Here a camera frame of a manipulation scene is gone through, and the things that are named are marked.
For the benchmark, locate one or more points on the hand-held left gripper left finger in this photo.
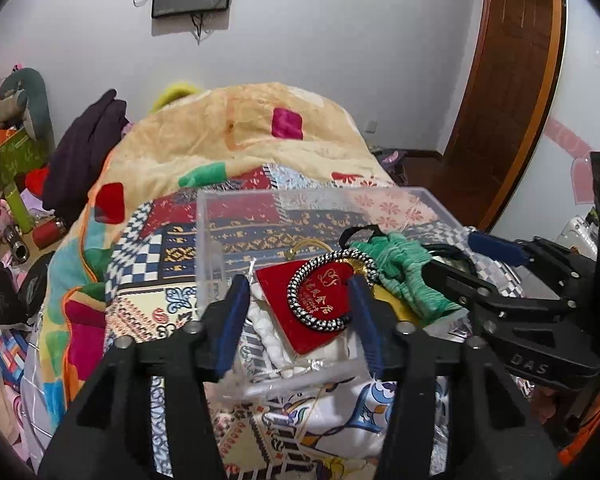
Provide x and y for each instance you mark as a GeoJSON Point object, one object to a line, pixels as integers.
{"type": "Point", "coordinates": [231, 321]}

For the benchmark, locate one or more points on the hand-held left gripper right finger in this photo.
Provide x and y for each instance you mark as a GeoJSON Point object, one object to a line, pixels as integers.
{"type": "Point", "coordinates": [366, 324]}

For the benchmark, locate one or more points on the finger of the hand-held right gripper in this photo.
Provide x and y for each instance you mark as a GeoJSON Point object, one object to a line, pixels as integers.
{"type": "Point", "coordinates": [495, 248]}
{"type": "Point", "coordinates": [455, 280]}

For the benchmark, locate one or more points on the green scrunchie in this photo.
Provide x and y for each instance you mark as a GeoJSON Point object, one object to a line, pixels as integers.
{"type": "Point", "coordinates": [410, 275]}

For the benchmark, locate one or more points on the red velvet pouch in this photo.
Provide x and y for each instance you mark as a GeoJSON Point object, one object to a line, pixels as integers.
{"type": "Point", "coordinates": [310, 320]}

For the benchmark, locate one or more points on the clear plastic storage box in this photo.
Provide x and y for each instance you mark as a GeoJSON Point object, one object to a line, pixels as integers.
{"type": "Point", "coordinates": [215, 255]}

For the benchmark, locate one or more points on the white pearl bead strand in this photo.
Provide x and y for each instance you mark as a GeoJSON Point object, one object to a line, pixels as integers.
{"type": "Point", "coordinates": [275, 345]}

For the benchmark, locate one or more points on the purple cloth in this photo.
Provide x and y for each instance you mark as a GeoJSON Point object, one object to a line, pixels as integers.
{"type": "Point", "coordinates": [392, 160]}

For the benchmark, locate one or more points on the brown wooden door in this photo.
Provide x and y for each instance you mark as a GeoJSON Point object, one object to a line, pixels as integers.
{"type": "Point", "coordinates": [505, 90]}

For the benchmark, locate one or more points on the plush cream patchwork blanket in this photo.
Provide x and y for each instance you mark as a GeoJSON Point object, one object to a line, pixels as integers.
{"type": "Point", "coordinates": [190, 135]}

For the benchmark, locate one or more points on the red thermos bottle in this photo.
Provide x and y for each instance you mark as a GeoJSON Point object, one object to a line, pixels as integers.
{"type": "Point", "coordinates": [47, 232]}

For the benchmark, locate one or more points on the black plastic bag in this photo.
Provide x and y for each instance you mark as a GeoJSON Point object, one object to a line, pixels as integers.
{"type": "Point", "coordinates": [7, 290]}

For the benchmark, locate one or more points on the dark purple garment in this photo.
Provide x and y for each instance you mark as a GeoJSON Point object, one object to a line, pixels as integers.
{"type": "Point", "coordinates": [85, 145]}

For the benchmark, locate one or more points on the yellow-green plush toy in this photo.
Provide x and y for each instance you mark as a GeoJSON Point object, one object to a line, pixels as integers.
{"type": "Point", "coordinates": [172, 94]}

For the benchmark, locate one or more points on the green bottle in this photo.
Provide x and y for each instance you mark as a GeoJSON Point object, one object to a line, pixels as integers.
{"type": "Point", "coordinates": [17, 207]}

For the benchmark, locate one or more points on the green patterned box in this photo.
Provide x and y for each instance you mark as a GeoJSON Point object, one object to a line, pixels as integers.
{"type": "Point", "coordinates": [15, 152]}

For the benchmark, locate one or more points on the grey-green plush toy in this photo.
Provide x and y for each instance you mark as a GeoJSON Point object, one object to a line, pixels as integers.
{"type": "Point", "coordinates": [27, 100]}

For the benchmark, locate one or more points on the pink wall sticker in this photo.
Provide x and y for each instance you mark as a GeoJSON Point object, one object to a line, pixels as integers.
{"type": "Point", "coordinates": [575, 160]}

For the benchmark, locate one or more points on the white wall socket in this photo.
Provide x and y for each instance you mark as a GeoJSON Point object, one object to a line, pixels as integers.
{"type": "Point", "coordinates": [370, 126]}

